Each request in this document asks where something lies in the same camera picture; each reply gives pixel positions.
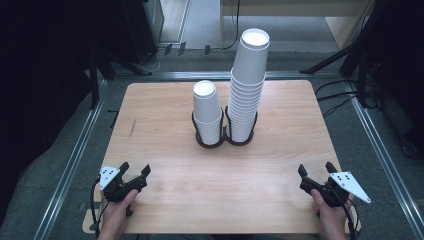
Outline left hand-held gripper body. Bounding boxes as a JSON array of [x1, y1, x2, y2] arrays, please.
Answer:
[[98, 165, 148, 203]]

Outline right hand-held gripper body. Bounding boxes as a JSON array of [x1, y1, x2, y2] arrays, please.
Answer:
[[299, 171, 372, 208]]

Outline black wire double cup holder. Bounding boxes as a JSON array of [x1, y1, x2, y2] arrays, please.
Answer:
[[191, 105, 259, 149]]

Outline tall stack of white cups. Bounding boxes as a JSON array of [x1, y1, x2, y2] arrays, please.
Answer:
[[227, 28, 270, 144]]

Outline person's right hand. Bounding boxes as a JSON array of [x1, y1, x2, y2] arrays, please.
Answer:
[[310, 188, 356, 240]]

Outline person's left hand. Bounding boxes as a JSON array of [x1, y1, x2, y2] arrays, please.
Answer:
[[97, 189, 139, 240]]

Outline grey tape strip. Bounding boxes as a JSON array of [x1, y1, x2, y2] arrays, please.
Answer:
[[78, 201, 102, 212]]

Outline short stack of white cups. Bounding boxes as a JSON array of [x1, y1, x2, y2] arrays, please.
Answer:
[[192, 80, 224, 146]]

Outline black angled stand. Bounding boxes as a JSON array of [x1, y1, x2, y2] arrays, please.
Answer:
[[87, 46, 154, 111]]

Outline black tripod stand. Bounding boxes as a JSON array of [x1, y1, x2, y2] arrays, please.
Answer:
[[299, 0, 383, 109]]

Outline black cabinet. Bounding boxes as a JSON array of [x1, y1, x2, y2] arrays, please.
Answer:
[[120, 0, 165, 65]]

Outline light wooden furniture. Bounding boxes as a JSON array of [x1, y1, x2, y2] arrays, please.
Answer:
[[219, 0, 379, 51]]

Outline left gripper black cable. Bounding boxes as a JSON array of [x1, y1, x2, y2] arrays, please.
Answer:
[[89, 178, 111, 236]]

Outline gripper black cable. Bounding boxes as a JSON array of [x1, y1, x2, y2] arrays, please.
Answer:
[[89, 178, 111, 236], [334, 191, 362, 240]]

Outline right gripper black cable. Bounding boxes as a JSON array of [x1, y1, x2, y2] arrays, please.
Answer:
[[334, 191, 362, 240]]

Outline aluminium floor rail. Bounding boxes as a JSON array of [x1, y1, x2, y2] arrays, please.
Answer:
[[344, 80, 424, 240], [32, 79, 108, 240]]

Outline black floor cables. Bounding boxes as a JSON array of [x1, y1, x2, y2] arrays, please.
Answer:
[[314, 78, 379, 118]]

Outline white floor cable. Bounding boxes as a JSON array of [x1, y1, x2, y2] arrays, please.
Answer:
[[143, 45, 168, 74]]

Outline hanging black cable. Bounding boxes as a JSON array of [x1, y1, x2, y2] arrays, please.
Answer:
[[221, 0, 242, 52]]

